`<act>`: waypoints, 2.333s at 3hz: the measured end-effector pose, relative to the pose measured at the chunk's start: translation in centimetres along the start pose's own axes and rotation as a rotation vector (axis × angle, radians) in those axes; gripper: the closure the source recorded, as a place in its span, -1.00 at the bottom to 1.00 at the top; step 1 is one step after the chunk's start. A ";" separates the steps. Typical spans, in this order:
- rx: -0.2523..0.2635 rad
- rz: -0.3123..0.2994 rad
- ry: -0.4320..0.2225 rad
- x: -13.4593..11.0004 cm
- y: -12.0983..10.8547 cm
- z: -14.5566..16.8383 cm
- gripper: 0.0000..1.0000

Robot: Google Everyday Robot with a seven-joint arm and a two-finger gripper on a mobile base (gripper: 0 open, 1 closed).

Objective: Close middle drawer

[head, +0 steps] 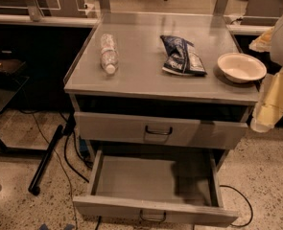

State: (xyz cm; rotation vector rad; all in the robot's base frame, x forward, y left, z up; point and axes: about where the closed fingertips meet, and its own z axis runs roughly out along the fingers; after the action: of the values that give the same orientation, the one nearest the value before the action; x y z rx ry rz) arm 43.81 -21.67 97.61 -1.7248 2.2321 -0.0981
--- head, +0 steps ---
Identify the grey drawer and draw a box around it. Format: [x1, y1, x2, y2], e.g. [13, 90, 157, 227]
[73, 149, 238, 227]
[75, 112, 248, 150]

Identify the grey drawer cabinet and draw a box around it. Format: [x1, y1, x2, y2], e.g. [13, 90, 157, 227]
[64, 13, 258, 165]

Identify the blue chip bag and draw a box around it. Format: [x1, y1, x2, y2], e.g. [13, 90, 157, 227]
[160, 35, 206, 77]

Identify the white bowl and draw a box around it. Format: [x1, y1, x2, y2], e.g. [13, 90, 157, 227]
[218, 53, 267, 83]

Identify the grey top drawer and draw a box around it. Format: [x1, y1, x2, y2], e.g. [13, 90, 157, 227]
[75, 112, 248, 150]

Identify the black floor cable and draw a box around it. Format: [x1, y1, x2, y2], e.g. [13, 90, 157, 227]
[19, 108, 103, 230]

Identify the clear plastic water bottle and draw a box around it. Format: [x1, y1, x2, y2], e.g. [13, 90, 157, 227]
[100, 34, 119, 75]

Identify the black cable at right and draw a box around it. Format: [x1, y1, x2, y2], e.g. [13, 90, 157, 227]
[219, 184, 254, 228]

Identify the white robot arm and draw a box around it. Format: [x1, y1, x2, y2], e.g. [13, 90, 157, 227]
[250, 15, 283, 132]

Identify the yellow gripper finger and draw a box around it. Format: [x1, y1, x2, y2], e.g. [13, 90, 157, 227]
[250, 67, 283, 133]

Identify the dark side shelf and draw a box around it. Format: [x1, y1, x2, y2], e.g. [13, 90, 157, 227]
[0, 51, 29, 113]

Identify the black metal stand leg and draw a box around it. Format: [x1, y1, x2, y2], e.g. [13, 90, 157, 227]
[28, 125, 63, 196]

